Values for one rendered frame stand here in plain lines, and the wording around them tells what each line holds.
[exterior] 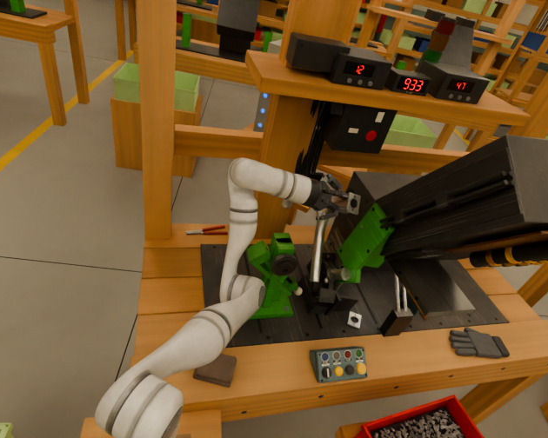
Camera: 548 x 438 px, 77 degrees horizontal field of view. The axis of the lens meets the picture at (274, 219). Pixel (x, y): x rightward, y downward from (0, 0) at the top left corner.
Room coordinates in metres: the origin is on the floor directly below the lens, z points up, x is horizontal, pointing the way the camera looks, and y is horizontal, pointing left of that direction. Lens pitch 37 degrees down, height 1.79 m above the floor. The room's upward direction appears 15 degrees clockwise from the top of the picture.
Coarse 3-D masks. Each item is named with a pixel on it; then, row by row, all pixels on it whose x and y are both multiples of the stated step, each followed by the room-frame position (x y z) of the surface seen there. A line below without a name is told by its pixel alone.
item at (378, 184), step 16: (352, 176) 1.11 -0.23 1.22; (368, 176) 1.10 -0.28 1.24; (384, 176) 1.13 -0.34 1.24; (400, 176) 1.16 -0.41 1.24; (416, 176) 1.20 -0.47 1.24; (352, 192) 1.07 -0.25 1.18; (368, 192) 1.00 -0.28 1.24; (384, 192) 1.02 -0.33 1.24; (336, 224) 1.09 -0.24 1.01; (352, 224) 1.00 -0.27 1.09
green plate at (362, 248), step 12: (372, 216) 0.85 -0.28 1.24; (384, 216) 0.82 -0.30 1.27; (372, 228) 0.82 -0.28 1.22; (384, 228) 0.79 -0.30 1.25; (348, 240) 0.86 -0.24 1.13; (360, 240) 0.82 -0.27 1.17; (372, 240) 0.79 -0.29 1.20; (384, 240) 0.77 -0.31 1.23; (348, 252) 0.83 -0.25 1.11; (360, 252) 0.79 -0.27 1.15; (372, 252) 0.77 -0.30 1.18; (348, 264) 0.79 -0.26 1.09; (360, 264) 0.76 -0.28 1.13; (372, 264) 0.79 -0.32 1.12
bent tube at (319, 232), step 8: (344, 200) 0.84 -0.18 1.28; (352, 200) 0.84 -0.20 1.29; (352, 208) 0.81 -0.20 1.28; (320, 224) 0.86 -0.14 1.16; (320, 232) 0.84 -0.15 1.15; (320, 240) 0.82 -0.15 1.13; (320, 248) 0.81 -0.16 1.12; (312, 256) 0.79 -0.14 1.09; (320, 256) 0.79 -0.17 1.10; (312, 264) 0.77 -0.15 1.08; (320, 264) 0.77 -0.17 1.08; (312, 272) 0.75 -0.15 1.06; (312, 280) 0.73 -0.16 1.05
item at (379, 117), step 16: (352, 112) 1.00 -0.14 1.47; (368, 112) 1.01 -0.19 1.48; (384, 112) 1.03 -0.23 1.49; (336, 128) 1.00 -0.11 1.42; (352, 128) 1.00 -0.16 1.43; (368, 128) 1.02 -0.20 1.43; (384, 128) 1.04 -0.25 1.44; (336, 144) 0.99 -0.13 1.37; (352, 144) 1.01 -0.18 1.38; (368, 144) 1.03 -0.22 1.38
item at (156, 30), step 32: (160, 0) 0.90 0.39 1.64; (320, 0) 1.04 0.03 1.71; (160, 32) 0.90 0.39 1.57; (288, 32) 1.06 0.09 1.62; (320, 32) 1.05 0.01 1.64; (160, 64) 0.90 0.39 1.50; (288, 64) 1.03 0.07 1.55; (160, 96) 0.90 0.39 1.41; (288, 96) 1.03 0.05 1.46; (544, 96) 1.43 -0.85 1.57; (160, 128) 0.90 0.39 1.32; (288, 128) 1.04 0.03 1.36; (512, 128) 1.47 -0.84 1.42; (544, 128) 1.41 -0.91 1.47; (160, 160) 0.90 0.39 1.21; (288, 160) 1.05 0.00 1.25; (160, 192) 0.90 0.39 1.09; (256, 192) 1.05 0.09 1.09; (160, 224) 0.90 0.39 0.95
